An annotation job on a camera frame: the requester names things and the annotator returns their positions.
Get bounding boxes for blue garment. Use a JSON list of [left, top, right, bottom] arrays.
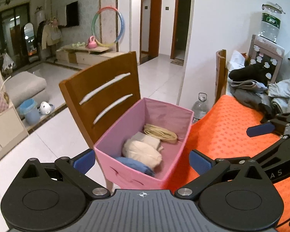
[[115, 157, 155, 177]]

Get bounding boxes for cream folded clothes in box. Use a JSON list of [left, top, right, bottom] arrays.
[[122, 132, 163, 169]]

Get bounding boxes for coat rack with clothes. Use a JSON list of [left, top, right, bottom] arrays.
[[35, 6, 62, 55]]

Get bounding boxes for orange flower-pattern mat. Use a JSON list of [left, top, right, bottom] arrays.
[[162, 95, 290, 231]]

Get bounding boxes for dark grey garment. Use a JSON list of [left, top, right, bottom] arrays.
[[229, 80, 275, 117]]

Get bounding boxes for light grey garment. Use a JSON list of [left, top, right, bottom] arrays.
[[268, 79, 290, 114]]

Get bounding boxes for black garment on pile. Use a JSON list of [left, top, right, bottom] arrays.
[[228, 64, 272, 85]]

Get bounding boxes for water jug on floor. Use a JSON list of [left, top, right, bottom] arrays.
[[192, 93, 208, 123]]

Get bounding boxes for pink fabric storage box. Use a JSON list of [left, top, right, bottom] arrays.
[[95, 98, 193, 190]]

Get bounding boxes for white helmet on floor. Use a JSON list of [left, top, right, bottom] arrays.
[[39, 102, 54, 115]]

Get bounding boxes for white paper bag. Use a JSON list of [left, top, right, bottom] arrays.
[[227, 50, 246, 72]]

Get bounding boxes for water dispenser cabinet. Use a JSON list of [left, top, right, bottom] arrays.
[[245, 35, 284, 84]]

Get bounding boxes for blue trash bin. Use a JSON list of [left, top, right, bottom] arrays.
[[19, 98, 40, 125]]

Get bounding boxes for wooden chair near box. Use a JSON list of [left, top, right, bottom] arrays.
[[60, 52, 144, 189]]

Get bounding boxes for beige side cabinet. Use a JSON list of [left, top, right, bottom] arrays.
[[0, 102, 29, 160]]

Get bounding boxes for grey sofa cushion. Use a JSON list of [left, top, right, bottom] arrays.
[[5, 71, 49, 108]]

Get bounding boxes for beige tv cabinet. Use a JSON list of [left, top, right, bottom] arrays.
[[56, 44, 124, 66]]

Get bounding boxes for large water bottle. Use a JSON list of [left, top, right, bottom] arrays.
[[260, 2, 285, 43]]

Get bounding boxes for pink kettlebell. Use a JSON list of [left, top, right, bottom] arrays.
[[86, 36, 98, 49]]

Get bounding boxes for hula hoop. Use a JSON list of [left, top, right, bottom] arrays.
[[91, 6, 125, 48]]

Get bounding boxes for standing mirror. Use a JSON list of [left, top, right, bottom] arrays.
[[23, 23, 38, 57]]

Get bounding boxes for wooden chair by wall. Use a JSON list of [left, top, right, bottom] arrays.
[[215, 49, 228, 103]]

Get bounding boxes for beige coiled strap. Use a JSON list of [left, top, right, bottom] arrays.
[[143, 123, 178, 144]]

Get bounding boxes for wall television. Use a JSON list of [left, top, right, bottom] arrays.
[[66, 1, 79, 27]]

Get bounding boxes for brown door frame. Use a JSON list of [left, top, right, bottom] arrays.
[[170, 0, 192, 63], [140, 0, 162, 64]]

